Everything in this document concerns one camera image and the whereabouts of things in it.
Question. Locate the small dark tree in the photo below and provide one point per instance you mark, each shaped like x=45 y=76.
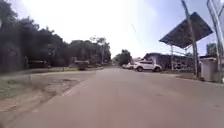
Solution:
x=123 y=57

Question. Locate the pale parked car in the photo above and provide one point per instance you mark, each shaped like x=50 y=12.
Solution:
x=128 y=66

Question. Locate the dark vehicle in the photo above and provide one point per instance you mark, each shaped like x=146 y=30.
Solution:
x=81 y=64

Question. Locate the white car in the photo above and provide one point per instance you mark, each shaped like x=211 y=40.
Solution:
x=147 y=66

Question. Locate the grey asphalt road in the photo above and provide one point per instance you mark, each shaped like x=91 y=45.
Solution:
x=133 y=100

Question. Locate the low building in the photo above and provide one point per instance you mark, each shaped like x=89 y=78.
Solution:
x=165 y=60

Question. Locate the row of dark trees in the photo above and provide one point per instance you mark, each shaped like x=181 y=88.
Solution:
x=36 y=50

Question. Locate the bare dirt verge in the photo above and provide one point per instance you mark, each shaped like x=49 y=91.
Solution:
x=36 y=95

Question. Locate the leaning utility pole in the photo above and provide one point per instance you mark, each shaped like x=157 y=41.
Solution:
x=191 y=36

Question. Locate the white box cabinet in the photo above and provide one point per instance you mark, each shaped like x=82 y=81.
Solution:
x=208 y=69

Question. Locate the grass verge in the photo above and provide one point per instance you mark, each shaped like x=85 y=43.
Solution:
x=13 y=86

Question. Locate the grey metal pole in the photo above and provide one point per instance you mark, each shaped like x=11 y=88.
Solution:
x=216 y=36

